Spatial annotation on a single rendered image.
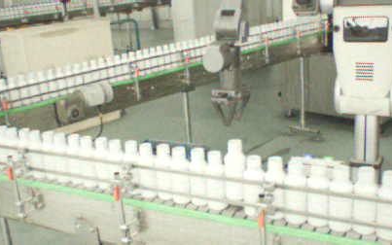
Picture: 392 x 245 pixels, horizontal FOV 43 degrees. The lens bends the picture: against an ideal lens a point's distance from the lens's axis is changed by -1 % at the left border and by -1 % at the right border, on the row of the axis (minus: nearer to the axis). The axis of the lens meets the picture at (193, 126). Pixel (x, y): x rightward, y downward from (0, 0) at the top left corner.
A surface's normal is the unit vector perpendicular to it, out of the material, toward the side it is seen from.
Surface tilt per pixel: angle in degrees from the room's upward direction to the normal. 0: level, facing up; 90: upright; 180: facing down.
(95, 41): 90
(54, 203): 90
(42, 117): 90
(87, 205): 90
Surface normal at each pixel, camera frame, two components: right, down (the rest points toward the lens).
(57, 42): 0.69, 0.17
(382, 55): -0.47, 0.30
